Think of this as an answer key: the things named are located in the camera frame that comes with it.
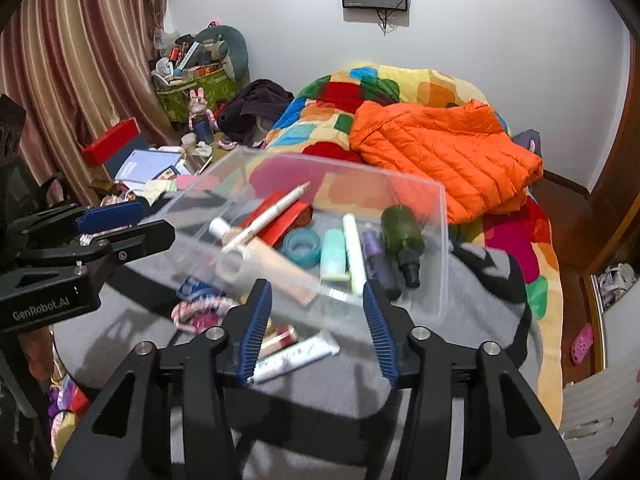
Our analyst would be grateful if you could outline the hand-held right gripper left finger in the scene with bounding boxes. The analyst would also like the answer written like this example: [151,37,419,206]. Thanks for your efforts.
[52,279,274,480]

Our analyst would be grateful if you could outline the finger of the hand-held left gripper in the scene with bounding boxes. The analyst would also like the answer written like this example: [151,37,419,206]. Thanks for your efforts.
[30,220,176,282]
[15,200,146,247]

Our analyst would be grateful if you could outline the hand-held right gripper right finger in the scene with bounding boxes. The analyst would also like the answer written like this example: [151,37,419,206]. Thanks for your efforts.
[363,280,581,480]

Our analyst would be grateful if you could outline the white ointment tube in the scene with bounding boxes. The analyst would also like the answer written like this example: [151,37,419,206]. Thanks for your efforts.
[248,331,341,386]

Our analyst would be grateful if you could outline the white bandage tape roll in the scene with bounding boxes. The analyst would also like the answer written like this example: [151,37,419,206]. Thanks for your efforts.
[215,252,259,292]

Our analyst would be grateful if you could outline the beige cosmetic tube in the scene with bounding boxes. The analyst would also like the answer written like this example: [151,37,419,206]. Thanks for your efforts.
[209,217,321,306]

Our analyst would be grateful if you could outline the purple bottle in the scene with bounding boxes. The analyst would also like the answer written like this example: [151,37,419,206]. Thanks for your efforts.
[361,231,404,301]

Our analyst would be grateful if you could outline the pale green slim tube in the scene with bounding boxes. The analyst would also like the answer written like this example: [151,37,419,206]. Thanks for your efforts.
[342,214,369,296]

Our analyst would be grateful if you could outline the teal tape roll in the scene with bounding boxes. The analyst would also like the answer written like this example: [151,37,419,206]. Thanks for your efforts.
[280,227,324,267]

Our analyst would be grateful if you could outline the mint green tube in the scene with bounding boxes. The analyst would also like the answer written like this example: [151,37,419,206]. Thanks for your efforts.
[320,230,349,281]

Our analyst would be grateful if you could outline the dark green bottle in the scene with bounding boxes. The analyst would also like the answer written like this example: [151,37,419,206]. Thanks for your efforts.
[380,205,426,289]

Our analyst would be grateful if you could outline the red foil packet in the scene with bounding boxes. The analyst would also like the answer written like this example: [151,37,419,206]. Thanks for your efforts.
[240,191,314,249]

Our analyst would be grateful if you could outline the long beige cosmetic pencil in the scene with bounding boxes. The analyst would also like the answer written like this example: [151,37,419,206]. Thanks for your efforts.
[221,181,312,254]

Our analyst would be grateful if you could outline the clear plastic storage box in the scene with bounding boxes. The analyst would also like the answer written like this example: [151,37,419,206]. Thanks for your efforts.
[172,147,449,334]

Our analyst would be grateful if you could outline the beige concealer with red cap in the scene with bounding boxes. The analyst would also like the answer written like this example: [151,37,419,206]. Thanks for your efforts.
[262,326,299,359]

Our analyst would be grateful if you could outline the blue notebook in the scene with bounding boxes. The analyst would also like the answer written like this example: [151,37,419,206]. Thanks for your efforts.
[114,149,183,184]

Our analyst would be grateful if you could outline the small blue box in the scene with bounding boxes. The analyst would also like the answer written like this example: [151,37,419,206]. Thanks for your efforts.
[177,275,227,302]

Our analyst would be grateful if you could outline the red box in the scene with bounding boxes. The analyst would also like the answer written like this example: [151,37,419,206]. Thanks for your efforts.
[81,118,142,168]

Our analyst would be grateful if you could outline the grey and black blanket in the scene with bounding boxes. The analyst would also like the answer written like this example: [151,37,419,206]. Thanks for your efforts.
[52,190,545,480]

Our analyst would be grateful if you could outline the pink rabbit doll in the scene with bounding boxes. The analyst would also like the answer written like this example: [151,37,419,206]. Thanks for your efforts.
[187,88,217,143]

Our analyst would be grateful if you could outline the green storage bin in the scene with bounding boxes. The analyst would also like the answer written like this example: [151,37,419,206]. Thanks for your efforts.
[154,67,241,122]

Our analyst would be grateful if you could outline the striped curtain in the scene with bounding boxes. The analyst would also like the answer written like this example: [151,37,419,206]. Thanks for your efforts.
[0,0,173,206]

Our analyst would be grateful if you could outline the dark purple clothing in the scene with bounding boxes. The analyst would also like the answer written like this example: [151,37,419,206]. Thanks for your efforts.
[218,79,296,146]

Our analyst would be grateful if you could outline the orange down jacket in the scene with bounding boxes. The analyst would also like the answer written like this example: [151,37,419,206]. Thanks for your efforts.
[349,99,544,226]

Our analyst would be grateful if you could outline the pink clog shoe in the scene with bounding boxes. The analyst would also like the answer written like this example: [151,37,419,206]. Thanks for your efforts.
[570,322,595,366]

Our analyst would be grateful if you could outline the grey green neck pillow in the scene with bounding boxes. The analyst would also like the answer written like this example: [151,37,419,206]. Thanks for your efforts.
[194,25,251,82]

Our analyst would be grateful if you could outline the colourful patchwork quilt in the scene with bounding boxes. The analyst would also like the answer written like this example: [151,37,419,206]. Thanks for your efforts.
[262,63,565,401]

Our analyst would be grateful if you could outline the white suitcase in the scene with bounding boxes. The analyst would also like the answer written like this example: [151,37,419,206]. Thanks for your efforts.
[559,355,640,466]

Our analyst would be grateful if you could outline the pair of shoes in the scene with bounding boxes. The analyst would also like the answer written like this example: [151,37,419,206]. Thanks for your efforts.
[597,262,637,308]

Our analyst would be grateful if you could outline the wooden door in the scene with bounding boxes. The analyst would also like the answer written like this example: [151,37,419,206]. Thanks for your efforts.
[585,35,640,281]

